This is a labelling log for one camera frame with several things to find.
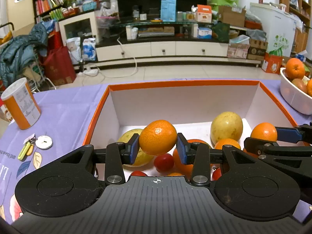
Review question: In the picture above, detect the black bookshelf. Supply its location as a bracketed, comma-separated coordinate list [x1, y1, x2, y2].
[33, 0, 80, 22]

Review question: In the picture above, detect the orange white carton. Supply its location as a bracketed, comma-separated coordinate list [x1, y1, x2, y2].
[196, 4, 212, 22]

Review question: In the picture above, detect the orange gift box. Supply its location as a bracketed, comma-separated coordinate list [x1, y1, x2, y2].
[262, 53, 284, 74]

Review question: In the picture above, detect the white glass-door cabinet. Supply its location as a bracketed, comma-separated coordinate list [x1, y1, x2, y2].
[58, 11, 98, 47]

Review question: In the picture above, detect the purple printed tablecloth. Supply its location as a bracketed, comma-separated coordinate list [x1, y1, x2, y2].
[0, 78, 312, 225]

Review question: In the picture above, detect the white round tag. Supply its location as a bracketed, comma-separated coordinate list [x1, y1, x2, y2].
[35, 136, 53, 150]

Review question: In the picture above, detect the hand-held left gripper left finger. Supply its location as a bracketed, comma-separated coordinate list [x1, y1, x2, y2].
[61, 134, 140, 186]

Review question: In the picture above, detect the dark green gift box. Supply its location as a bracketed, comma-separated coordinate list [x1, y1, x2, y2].
[212, 22, 230, 43]

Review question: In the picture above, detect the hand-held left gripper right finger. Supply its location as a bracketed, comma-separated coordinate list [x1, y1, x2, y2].
[177, 133, 259, 187]

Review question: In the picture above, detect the brown cardboard box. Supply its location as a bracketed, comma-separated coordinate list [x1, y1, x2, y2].
[219, 5, 246, 28]

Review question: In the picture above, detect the yellow passion fruit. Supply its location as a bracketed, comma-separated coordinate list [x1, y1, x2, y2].
[210, 112, 244, 145]
[118, 129, 154, 167]

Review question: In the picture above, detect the brown printed carton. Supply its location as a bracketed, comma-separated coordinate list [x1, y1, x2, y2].
[247, 39, 268, 60]

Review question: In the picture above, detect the orange white canister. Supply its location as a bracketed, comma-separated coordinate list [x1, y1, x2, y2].
[1, 77, 42, 130]

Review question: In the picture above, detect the black cart handle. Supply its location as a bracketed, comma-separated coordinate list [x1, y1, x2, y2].
[0, 22, 14, 33]

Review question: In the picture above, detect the large orange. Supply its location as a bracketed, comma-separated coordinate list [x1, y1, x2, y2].
[173, 139, 212, 178]

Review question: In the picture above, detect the white jug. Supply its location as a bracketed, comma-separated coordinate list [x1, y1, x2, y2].
[126, 27, 138, 41]

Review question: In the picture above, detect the blue jacket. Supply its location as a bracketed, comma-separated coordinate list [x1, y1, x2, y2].
[0, 22, 49, 87]

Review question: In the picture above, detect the white power cable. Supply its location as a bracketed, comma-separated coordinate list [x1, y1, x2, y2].
[82, 38, 138, 78]

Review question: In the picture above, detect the brown kiwi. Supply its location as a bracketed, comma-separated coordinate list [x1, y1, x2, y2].
[292, 78, 308, 93]

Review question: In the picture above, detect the blue paper bag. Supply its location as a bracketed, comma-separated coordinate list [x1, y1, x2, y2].
[160, 0, 176, 22]

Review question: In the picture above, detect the red shopping bag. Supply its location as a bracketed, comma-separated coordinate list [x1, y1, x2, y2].
[41, 30, 77, 86]

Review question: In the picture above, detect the brown snack box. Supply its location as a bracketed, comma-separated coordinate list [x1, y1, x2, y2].
[0, 104, 12, 123]

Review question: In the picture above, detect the white plastic bowl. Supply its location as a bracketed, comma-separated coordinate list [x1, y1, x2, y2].
[280, 68, 312, 115]

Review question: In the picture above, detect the white television stand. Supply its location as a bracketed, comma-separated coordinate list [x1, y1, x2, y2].
[95, 21, 262, 69]

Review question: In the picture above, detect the white floor air conditioner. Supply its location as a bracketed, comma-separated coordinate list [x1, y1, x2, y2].
[7, 0, 36, 31]

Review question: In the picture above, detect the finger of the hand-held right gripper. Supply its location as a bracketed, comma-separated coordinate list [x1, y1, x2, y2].
[244, 137, 312, 176]
[275, 122, 312, 144]

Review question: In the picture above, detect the blue white tissue box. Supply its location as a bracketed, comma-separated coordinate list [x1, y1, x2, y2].
[197, 27, 212, 39]

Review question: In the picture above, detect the pink printed carton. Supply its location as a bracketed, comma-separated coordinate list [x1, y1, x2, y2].
[227, 43, 250, 59]

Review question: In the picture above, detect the white chest freezer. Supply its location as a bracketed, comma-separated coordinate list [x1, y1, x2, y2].
[250, 2, 298, 58]

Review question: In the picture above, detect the white blue rice bag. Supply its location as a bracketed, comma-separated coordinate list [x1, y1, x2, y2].
[82, 38, 97, 61]

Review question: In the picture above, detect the white plastic bag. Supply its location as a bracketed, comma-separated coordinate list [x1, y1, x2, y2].
[66, 37, 82, 65]

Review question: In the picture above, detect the orange cardboard box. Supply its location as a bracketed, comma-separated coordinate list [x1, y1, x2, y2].
[83, 79, 298, 179]

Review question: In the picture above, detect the small mandarin orange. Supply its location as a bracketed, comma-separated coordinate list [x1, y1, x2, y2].
[214, 138, 241, 150]

